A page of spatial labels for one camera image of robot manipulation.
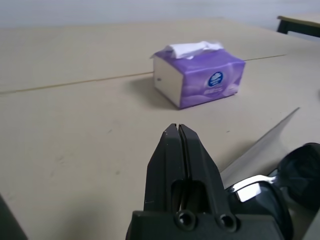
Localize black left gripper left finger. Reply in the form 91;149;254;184
143;123;186;213

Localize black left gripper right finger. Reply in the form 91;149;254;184
178;123;226;216

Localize black sunglasses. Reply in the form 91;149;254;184
224;142;320;239

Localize grey open glasses case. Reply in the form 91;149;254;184
219;107;320;240

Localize purple tissue pack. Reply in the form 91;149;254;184
149;40;247;110

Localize beige table black frame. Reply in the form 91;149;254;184
276;13;320;39

